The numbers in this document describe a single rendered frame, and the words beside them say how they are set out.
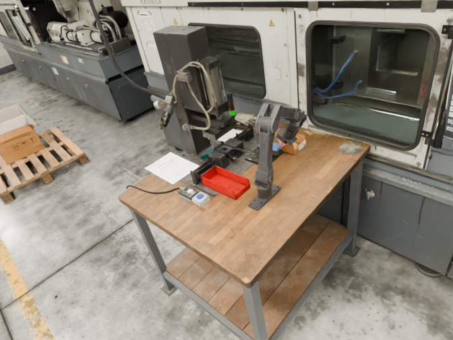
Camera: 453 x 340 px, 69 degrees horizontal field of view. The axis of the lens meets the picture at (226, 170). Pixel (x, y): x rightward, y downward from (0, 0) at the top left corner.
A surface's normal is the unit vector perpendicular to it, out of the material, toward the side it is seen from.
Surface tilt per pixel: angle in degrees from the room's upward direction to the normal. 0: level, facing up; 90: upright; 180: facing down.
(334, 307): 0
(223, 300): 0
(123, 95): 90
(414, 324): 0
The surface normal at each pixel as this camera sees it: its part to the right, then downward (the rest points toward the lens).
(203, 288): -0.17, -0.80
